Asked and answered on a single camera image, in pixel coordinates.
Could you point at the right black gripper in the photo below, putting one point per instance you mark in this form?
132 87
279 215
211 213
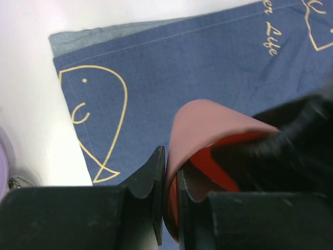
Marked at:
296 159

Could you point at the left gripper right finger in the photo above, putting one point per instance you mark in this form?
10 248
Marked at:
250 220

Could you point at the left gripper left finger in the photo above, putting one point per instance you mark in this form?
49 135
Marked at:
125 216

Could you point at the orange plastic cup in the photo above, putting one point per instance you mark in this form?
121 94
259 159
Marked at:
197 126

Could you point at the spoon with green handle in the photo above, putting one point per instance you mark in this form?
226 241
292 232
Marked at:
17 182

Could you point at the blue fish-print cloth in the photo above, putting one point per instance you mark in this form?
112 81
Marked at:
124 84

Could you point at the purple plastic plate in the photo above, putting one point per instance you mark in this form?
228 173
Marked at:
7 162

